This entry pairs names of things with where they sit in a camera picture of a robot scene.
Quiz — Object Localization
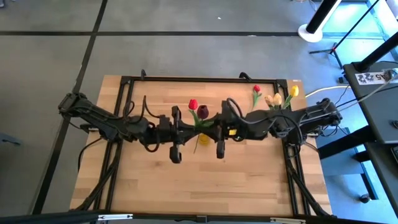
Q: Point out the grey floor object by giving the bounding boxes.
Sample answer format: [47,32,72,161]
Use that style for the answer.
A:
[0,133,24,147]

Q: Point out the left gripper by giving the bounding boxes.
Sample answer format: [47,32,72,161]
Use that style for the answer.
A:
[157,105,200,164]

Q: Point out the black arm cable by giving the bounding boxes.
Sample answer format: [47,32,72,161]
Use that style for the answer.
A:
[226,97,305,146]
[123,95,162,153]

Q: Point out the cream artificial tulip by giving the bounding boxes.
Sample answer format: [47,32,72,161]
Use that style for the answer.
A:
[272,92,283,110]

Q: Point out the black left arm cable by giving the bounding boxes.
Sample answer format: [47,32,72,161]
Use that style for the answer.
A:
[123,95,162,153]

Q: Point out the white round stand base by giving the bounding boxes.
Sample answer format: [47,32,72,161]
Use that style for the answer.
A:
[297,0,338,44]

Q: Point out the black diagonal pole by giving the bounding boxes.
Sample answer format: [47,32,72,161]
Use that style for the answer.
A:
[357,40,398,72]

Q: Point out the black desk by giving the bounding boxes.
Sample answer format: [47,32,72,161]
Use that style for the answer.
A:
[317,60,398,206]

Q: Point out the black tripod stand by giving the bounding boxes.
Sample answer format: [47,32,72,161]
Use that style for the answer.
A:
[308,0,382,70]

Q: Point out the white cable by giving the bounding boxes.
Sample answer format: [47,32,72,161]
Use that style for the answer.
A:
[304,85,352,98]

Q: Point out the red artificial tulip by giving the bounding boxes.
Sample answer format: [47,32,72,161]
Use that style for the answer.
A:
[251,84,263,111]
[188,98,201,127]

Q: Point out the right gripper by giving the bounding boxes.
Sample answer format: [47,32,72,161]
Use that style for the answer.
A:
[201,100,246,159]

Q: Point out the yellow artificial tulip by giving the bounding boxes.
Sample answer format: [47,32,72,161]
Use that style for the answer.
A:
[282,85,300,110]

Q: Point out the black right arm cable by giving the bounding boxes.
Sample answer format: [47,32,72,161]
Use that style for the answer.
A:
[226,97,305,146]

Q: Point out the white printed label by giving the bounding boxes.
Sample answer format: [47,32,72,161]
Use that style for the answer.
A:
[354,72,392,85]

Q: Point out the black aluminium crossbar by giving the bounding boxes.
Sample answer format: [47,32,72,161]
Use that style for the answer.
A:
[0,210,398,224]

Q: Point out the black floor power cable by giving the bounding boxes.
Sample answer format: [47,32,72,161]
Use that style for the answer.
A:
[76,136,105,172]

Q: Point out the black metal table frame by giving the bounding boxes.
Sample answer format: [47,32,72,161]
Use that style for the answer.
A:
[71,68,332,218]

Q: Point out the dark maroon artificial tulip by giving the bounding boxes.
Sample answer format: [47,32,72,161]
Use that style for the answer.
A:
[193,105,216,154]

